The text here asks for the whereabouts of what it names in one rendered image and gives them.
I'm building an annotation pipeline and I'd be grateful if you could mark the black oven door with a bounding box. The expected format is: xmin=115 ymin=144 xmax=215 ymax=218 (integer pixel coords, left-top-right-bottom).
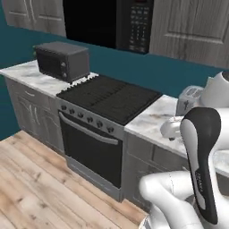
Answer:
xmin=58 ymin=111 xmax=124 ymax=190

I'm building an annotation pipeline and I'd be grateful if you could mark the white toaster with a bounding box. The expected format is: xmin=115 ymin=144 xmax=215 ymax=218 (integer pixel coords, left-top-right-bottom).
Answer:
xmin=175 ymin=85 xmax=206 ymax=117

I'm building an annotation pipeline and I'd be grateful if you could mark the grey base cupboard door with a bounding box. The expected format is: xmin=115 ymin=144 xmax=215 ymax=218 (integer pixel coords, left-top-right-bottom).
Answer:
xmin=123 ymin=155 xmax=168 ymax=213

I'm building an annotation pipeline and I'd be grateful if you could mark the grey wall cupboard door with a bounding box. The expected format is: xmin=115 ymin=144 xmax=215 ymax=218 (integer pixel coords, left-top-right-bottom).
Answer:
xmin=1 ymin=0 xmax=33 ymax=31
xmin=148 ymin=0 xmax=229 ymax=70
xmin=29 ymin=0 xmax=67 ymax=38

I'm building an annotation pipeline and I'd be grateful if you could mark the grey base cupboard run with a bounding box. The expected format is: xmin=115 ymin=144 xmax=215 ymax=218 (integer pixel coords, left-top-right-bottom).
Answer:
xmin=4 ymin=74 xmax=65 ymax=156

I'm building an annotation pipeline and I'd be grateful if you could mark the grey drawer front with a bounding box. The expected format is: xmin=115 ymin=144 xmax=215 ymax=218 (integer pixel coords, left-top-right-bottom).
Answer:
xmin=152 ymin=145 xmax=190 ymax=172
xmin=126 ymin=133 xmax=156 ymax=161

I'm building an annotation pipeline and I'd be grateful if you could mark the grey oven door handle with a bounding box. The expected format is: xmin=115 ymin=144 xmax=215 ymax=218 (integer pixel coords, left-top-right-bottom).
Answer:
xmin=58 ymin=111 xmax=120 ymax=147

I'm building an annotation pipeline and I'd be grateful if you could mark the black microwave oven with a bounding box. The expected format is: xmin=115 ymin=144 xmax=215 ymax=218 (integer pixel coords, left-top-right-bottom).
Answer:
xmin=62 ymin=0 xmax=156 ymax=55

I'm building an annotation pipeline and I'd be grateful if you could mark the dark grey toaster oven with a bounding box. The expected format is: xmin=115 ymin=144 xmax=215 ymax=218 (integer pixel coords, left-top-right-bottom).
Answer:
xmin=32 ymin=41 xmax=91 ymax=84

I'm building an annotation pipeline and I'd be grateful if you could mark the grey stove with black hob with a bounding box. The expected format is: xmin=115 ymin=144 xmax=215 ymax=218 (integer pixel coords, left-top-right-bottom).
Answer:
xmin=55 ymin=73 xmax=164 ymax=203

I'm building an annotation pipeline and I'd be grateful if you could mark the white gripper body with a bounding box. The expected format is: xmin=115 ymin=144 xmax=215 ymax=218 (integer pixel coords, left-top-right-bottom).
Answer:
xmin=160 ymin=115 xmax=183 ymax=141

